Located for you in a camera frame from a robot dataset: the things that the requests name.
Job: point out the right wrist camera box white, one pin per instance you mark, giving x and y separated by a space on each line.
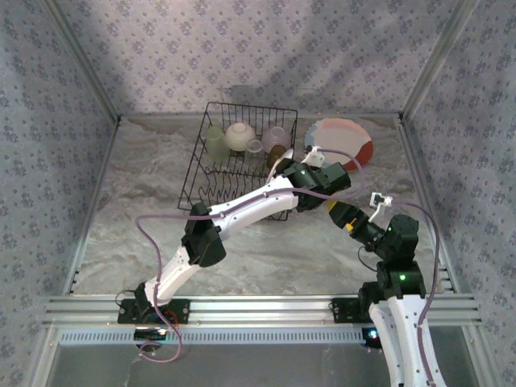
381 199

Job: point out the aluminium mounting rail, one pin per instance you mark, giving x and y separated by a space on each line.
262 308

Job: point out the amber textured cup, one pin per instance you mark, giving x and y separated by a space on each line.
276 158

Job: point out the pink blue red plate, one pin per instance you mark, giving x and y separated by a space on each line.
346 137

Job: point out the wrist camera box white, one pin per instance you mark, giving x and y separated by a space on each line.
315 155
381 199

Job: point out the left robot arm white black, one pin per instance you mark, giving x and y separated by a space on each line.
250 205

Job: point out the aluminium frame leg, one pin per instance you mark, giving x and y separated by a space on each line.
481 359
44 359

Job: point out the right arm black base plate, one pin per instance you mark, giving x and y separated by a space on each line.
342 312

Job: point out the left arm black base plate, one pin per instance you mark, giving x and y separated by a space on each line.
181 310

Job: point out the aluminium table rear rail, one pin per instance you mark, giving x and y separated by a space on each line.
161 115

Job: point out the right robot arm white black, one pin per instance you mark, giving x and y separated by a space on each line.
403 330

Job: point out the aluminium table side rail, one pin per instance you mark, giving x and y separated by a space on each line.
417 161
95 197

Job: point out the small clear cup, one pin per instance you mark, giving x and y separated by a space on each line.
255 147

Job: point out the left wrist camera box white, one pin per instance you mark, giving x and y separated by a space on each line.
315 155

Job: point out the frosted green cup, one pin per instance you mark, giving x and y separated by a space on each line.
217 145

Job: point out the aluminium frame post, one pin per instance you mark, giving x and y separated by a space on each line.
437 60
86 60

